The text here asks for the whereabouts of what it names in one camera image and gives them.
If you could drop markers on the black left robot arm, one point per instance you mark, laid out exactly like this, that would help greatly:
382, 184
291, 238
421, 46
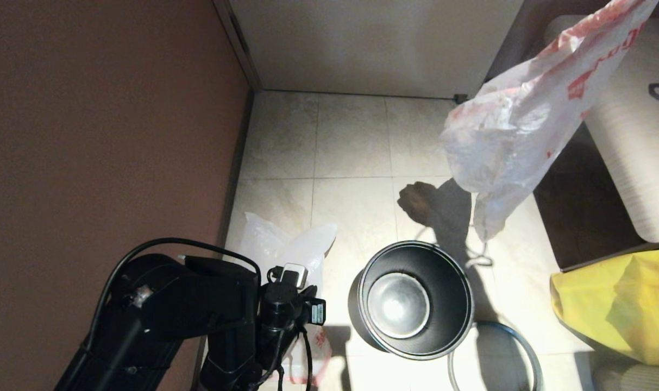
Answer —
171, 309

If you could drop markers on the white red-printed trash bag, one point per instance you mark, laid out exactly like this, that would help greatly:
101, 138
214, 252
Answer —
514, 130

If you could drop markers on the beige woodgrain table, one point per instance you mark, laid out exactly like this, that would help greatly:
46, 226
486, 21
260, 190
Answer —
639, 163

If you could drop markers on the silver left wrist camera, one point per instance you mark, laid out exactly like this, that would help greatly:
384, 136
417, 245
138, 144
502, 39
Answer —
317, 312

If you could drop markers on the grey door frame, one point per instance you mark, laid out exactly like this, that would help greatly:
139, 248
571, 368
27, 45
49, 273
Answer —
239, 43

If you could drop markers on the yellow plastic bag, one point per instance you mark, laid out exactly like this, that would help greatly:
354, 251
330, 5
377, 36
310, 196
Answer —
617, 309

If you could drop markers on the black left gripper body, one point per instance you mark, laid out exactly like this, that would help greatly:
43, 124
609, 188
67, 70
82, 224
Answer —
280, 307

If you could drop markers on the small metal door stopper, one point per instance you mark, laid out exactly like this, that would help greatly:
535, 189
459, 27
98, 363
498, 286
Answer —
459, 99

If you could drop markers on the white plastic bag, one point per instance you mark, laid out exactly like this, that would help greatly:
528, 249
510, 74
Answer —
302, 244

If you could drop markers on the cream ribbed cylinder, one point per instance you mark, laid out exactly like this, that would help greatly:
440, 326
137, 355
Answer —
633, 379

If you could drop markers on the white door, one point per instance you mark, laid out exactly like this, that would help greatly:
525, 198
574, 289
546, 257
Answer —
372, 49

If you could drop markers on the black round trash bin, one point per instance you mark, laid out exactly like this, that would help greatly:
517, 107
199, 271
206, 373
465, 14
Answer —
400, 304

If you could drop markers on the dark baseboard strip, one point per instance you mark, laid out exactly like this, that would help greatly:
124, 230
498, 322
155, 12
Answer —
237, 174

